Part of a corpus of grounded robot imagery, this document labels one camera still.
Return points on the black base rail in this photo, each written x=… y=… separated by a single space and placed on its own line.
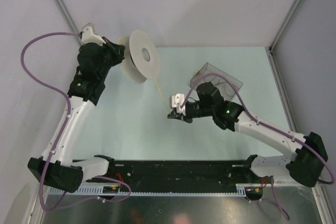
x=183 y=177

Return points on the aluminium frame post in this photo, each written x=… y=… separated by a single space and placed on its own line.
x=285 y=24
x=66 y=16

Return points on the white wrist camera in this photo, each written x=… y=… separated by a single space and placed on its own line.
x=88 y=35
x=177 y=103

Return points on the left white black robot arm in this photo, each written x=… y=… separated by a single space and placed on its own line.
x=56 y=167

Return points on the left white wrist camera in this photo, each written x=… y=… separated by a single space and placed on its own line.
x=88 y=35

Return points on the white plastic spool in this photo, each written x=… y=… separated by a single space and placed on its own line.
x=141 y=58

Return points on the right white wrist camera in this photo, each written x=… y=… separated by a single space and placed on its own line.
x=177 y=103

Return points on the left aluminium frame post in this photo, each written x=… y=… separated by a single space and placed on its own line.
x=66 y=16

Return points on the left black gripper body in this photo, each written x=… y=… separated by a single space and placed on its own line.
x=111 y=57

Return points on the clear plastic box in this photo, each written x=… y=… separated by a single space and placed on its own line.
x=209 y=73

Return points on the right aluminium frame post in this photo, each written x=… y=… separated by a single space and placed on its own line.
x=285 y=24

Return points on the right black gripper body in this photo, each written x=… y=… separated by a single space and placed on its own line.
x=196 y=109

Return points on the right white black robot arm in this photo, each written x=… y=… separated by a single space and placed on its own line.
x=303 y=157

